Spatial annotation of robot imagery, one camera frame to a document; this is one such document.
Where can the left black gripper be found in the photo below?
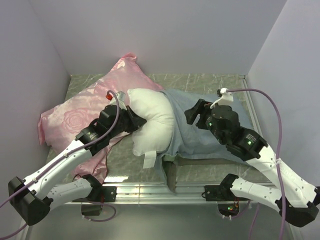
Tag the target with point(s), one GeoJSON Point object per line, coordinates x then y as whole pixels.
{"type": "Point", "coordinates": [136, 121]}

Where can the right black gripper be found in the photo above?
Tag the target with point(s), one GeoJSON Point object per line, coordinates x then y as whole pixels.
{"type": "Point", "coordinates": [191, 113]}

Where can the blue and beige pillowcase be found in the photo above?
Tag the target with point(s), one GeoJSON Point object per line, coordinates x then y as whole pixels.
{"type": "Point", "coordinates": [187, 140]}

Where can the white pillow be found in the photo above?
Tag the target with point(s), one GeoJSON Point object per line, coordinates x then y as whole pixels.
{"type": "Point", "coordinates": [154, 137]}

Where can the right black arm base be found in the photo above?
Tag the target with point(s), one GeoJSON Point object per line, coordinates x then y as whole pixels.
{"type": "Point", "coordinates": [229, 206]}

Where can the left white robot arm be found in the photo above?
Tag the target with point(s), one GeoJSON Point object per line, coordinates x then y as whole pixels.
{"type": "Point", "coordinates": [34, 196]}

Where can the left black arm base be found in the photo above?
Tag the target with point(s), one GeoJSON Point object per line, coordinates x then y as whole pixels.
{"type": "Point", "coordinates": [104, 195]}

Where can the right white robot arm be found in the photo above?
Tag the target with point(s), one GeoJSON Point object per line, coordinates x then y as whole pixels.
{"type": "Point", "coordinates": [292, 196]}

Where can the pink satin rose pillow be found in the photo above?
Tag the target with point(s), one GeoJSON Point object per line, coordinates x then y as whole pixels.
{"type": "Point", "coordinates": [59, 126]}

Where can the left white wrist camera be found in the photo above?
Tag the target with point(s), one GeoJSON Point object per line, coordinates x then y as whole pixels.
{"type": "Point", "coordinates": [121, 96]}

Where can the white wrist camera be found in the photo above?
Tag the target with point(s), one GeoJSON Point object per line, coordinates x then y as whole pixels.
{"type": "Point", "coordinates": [225, 98]}
{"type": "Point", "coordinates": [121, 96]}

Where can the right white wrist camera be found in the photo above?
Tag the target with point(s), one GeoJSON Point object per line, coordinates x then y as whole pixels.
{"type": "Point", "coordinates": [225, 98]}

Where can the aluminium rail frame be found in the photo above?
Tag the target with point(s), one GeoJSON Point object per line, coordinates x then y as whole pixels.
{"type": "Point", "coordinates": [152, 212]}

